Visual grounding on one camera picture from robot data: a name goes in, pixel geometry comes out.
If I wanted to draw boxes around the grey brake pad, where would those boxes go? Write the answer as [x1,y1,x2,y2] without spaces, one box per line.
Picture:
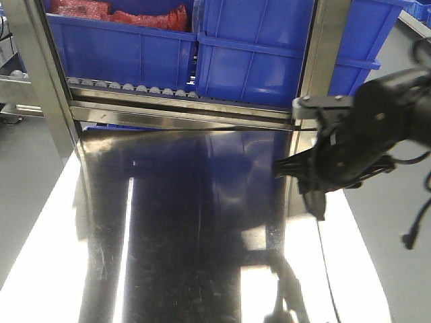
[302,190,326,221]

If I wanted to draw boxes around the right blue plastic bin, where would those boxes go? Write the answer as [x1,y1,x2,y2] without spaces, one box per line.
[196,1,411,110]

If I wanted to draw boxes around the left blue plastic bin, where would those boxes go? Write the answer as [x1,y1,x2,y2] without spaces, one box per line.
[43,1,197,89]

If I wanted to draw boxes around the blue plastic bin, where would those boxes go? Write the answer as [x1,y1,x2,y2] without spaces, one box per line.
[43,1,197,89]
[196,1,411,110]

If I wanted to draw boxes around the red mesh bag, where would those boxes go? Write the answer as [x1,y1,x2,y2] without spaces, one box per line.
[50,1,189,32]

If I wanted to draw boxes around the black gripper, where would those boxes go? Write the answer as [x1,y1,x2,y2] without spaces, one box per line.
[274,95,398,194]

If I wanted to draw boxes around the stainless steel rack frame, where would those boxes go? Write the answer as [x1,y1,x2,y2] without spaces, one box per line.
[0,0,360,162]

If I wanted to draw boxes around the roller conveyor track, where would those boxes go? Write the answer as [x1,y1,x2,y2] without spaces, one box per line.
[66,77,199,99]

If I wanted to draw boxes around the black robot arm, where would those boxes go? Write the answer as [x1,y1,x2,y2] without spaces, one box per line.
[273,67,430,192]

